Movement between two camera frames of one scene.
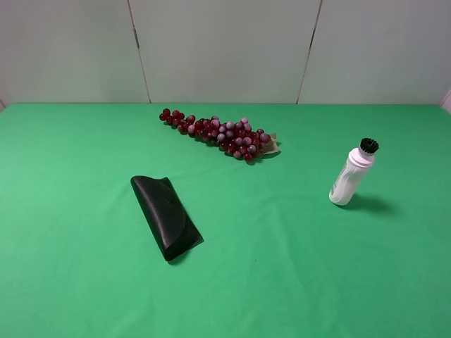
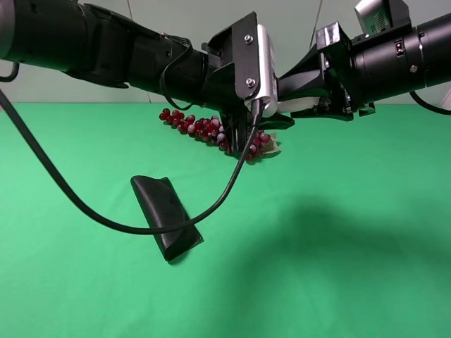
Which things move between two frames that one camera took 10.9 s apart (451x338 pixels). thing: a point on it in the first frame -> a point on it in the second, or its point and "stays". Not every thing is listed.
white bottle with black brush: x=348 y=180 -> x=297 y=104
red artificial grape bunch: x=237 y=139 stays
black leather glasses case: x=166 y=218 stays
